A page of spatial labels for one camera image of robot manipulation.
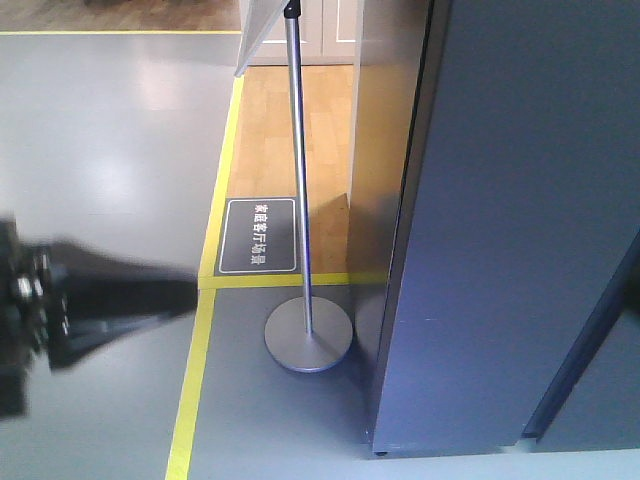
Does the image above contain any white sign board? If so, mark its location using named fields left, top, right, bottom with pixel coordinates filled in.
left=234, top=0, right=288, bottom=78

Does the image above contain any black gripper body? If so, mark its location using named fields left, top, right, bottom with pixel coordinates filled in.
left=1, top=218, right=68, bottom=418

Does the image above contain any yellow floor tape line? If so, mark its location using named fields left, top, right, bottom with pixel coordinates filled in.
left=1, top=32, right=388, bottom=479

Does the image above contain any fridge door white interior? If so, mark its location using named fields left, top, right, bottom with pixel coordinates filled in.
left=371, top=1, right=639, bottom=454

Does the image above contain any grey sign stand pole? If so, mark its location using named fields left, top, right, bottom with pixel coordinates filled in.
left=264, top=1, right=353, bottom=374

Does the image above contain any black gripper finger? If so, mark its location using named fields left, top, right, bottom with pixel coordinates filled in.
left=47, top=242, right=195, bottom=370

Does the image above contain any dark floor label sign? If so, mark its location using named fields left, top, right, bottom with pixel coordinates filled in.
left=216, top=197, right=299, bottom=275

